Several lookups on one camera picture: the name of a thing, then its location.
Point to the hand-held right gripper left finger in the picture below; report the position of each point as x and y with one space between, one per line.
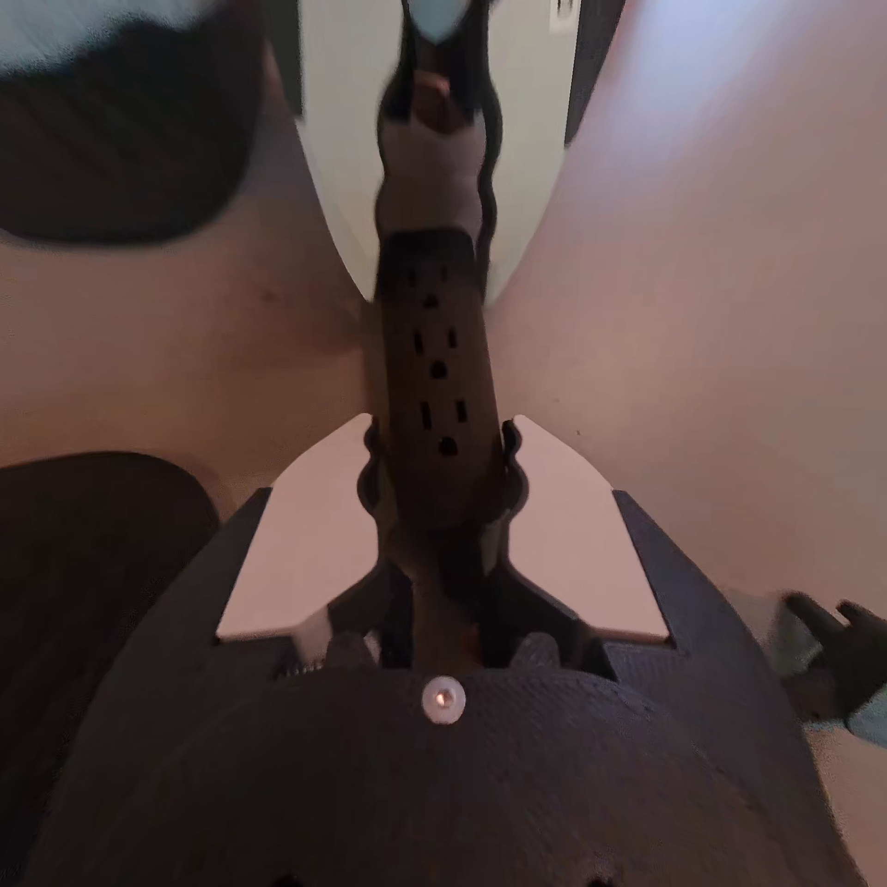
305 547

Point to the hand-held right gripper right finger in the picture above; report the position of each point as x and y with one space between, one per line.
582 554

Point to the person's left forearm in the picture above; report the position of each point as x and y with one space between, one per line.
55 28

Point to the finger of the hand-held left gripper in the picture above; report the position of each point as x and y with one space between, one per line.
339 138
533 138

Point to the black power strip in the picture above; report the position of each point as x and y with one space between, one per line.
436 416

